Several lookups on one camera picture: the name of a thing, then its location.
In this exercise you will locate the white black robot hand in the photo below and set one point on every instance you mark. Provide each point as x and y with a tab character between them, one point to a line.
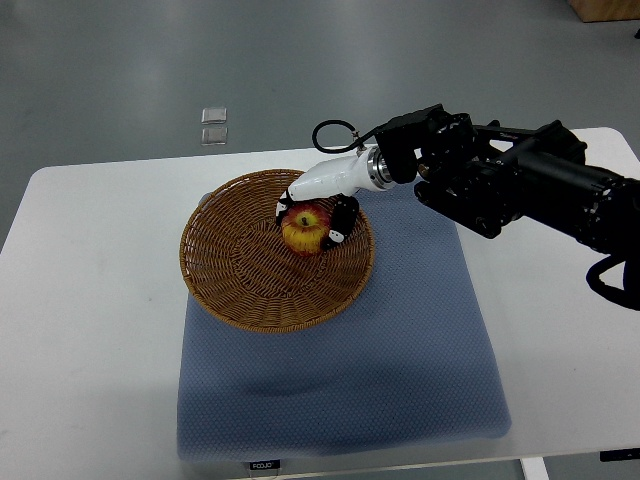
341	177

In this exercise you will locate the red yellow apple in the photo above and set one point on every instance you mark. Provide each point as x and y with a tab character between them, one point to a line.
304	228

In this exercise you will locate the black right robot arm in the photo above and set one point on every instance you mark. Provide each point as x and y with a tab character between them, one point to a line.
485	176

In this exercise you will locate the brown wicker basket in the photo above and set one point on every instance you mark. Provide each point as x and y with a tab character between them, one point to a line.
237	267

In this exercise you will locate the lower grey floor plate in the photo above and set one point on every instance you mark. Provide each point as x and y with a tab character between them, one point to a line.
217	135

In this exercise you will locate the grey floor plate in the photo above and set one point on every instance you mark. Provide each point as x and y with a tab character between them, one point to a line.
214	115
217	135

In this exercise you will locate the upper grey floor plate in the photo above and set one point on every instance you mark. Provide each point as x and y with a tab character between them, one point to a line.
214	115

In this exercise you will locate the blue grey cloth mat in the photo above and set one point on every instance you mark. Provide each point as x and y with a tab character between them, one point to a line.
408	362

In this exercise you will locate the black table control panel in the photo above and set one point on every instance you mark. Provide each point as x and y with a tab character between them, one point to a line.
264	465

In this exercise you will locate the wooden box corner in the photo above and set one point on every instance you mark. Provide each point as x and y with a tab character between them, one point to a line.
590	11

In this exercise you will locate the white table leg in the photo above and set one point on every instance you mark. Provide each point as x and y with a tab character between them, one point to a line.
534	468

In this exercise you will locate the black label at table edge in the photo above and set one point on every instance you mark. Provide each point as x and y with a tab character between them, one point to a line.
619	455

